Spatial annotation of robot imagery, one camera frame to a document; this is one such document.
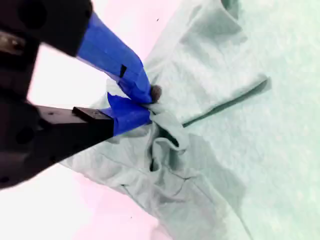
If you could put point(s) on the gripper finger with blue tape dark tip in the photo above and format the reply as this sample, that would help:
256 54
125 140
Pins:
110 50

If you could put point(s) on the pale green T-shirt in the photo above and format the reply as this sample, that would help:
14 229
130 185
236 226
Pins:
237 125

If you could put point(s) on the gripper finger blue tape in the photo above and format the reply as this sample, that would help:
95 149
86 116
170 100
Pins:
130 115

